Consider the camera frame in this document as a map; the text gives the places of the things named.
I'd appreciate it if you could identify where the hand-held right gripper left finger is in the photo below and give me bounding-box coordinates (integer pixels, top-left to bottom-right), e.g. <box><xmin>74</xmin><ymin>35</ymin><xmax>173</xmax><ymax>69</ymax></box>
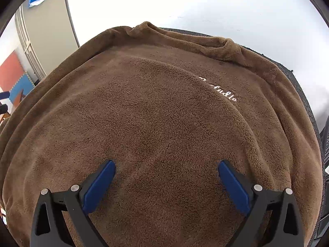
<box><xmin>30</xmin><ymin>160</ymin><xmax>116</xmax><ymax>247</ymax></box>

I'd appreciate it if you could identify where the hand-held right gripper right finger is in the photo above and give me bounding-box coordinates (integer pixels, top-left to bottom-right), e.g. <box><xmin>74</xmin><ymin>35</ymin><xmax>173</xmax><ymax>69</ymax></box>
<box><xmin>218</xmin><ymin>160</ymin><xmax>305</xmax><ymax>247</ymax></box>

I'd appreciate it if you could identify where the brown fleece sweater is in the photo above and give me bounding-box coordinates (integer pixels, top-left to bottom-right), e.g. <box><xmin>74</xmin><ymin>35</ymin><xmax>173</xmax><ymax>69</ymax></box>
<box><xmin>0</xmin><ymin>21</ymin><xmax>323</xmax><ymax>247</ymax></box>

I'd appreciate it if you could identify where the blue foam panel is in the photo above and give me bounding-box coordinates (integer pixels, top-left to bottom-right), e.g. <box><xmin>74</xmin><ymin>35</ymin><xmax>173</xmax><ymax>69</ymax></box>
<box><xmin>8</xmin><ymin>72</ymin><xmax>36</xmax><ymax>108</ymax></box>

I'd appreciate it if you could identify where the red foam panel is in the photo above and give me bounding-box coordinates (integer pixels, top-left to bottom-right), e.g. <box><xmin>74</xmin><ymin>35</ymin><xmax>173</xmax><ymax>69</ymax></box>
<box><xmin>0</xmin><ymin>51</ymin><xmax>26</xmax><ymax>93</ymax></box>

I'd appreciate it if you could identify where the grey door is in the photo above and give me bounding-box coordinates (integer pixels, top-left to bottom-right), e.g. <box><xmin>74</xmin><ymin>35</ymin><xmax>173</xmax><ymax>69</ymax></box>
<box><xmin>14</xmin><ymin>0</ymin><xmax>81</xmax><ymax>81</ymax></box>

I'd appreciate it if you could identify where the black dotted table mat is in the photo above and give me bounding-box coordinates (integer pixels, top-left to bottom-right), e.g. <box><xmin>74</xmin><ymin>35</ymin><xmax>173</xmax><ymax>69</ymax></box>
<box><xmin>157</xmin><ymin>27</ymin><xmax>325</xmax><ymax>247</ymax></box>

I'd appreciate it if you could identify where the black mesh chair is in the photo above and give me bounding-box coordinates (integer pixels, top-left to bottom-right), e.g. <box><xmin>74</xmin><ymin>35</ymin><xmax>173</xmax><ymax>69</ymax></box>
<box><xmin>319</xmin><ymin>116</ymin><xmax>329</xmax><ymax>240</ymax></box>

